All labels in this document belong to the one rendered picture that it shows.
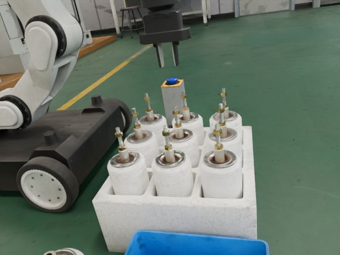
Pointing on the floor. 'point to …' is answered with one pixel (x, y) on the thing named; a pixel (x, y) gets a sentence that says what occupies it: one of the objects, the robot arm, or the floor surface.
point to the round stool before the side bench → (130, 19)
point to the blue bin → (193, 244)
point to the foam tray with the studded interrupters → (180, 207)
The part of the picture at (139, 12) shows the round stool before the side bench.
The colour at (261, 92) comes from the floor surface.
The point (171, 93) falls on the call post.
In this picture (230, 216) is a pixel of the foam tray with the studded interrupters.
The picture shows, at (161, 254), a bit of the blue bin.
